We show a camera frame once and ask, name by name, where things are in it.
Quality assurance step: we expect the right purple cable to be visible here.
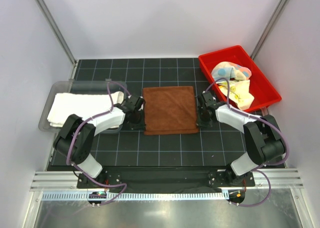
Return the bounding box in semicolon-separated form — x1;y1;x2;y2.
204;77;291;208

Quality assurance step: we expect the patterned white cloth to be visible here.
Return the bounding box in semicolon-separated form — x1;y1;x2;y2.
211;61;255;111

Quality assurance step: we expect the right aluminium frame post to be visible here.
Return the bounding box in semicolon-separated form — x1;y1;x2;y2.
250;0;290;60

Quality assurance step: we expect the large white towel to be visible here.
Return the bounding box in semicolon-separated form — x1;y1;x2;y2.
47;91;125;128

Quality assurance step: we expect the slotted metal rail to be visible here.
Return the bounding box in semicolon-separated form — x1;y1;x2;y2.
41;190;229;202

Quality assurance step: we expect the left aluminium frame post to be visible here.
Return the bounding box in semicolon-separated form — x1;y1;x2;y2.
35;0;77;66

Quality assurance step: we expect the clear plastic tray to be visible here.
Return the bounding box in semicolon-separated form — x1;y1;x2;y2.
38;79;128;133

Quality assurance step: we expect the red plastic bin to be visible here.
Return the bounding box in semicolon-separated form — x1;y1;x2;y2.
198;45;282;113

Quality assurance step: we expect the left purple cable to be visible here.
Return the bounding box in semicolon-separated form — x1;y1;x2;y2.
66;80;131;219

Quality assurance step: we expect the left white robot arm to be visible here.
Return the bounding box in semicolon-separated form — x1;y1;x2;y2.
53;94;146;188

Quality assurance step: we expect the purple cable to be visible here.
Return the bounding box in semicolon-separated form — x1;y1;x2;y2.
204;77;291;208
66;80;131;219

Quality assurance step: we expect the aluminium frame post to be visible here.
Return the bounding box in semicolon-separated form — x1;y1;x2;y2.
250;0;290;60
35;0;77;66

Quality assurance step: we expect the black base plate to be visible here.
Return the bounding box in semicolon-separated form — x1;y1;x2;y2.
76;165;256;191

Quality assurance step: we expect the brown towel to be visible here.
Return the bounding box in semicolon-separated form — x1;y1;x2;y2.
142;86;199;136

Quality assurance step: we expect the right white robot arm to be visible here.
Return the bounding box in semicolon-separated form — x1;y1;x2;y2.
196;91;289;186

